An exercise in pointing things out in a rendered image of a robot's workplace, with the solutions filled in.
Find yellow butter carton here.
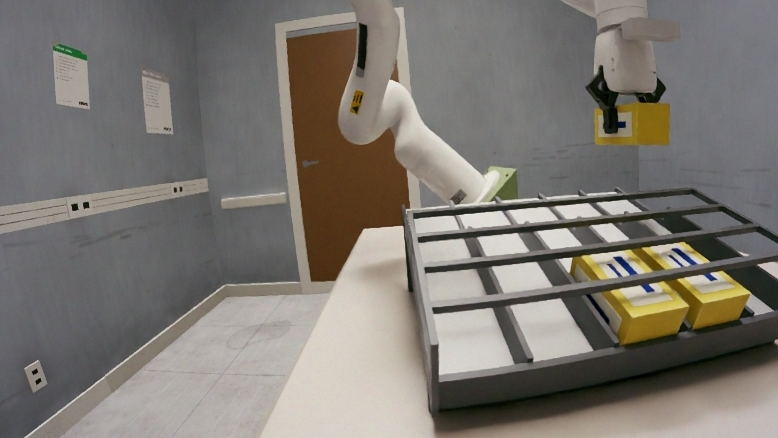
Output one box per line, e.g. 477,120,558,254
569,250,689,346
595,102,670,145
631,242,751,330

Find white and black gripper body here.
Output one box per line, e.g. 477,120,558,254
594,28,657,96

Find dark grey front bar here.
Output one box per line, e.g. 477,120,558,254
439,310,778,409

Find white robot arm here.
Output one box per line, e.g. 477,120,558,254
338,0,681,205

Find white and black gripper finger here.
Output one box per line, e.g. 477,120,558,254
585,67,619,134
634,77,666,103

